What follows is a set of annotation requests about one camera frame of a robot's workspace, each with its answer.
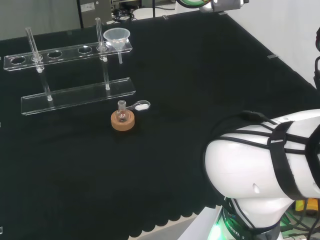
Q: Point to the translucent plastic funnel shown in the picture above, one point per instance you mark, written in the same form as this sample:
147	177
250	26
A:
116	37

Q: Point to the glass weighing funnel with powder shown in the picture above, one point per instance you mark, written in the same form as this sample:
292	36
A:
141	107

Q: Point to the clear acrylic funnel stand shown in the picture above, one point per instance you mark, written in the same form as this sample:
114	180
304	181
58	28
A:
75	97

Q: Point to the black cloth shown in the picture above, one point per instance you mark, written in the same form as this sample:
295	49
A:
175	100

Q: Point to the small glass round-bottom flask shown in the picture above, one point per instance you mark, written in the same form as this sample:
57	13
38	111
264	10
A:
122	116

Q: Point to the clear cloth clip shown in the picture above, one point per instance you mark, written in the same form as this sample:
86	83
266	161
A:
165	17
272	56
221	13

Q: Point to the dark cabinet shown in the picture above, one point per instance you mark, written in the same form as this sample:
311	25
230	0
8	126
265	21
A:
93	12

